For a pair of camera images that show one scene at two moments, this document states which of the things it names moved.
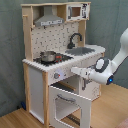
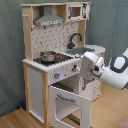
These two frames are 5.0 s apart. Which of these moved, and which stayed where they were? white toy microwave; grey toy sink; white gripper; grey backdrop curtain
Moved: white gripper
Stayed: white toy microwave; grey toy sink; grey backdrop curtain
